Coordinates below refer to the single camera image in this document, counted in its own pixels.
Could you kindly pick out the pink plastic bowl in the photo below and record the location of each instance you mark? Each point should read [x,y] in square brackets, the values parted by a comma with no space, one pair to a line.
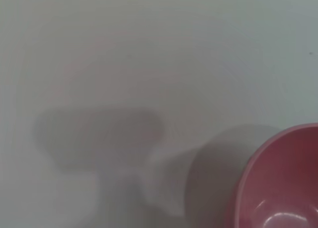
[285,178]

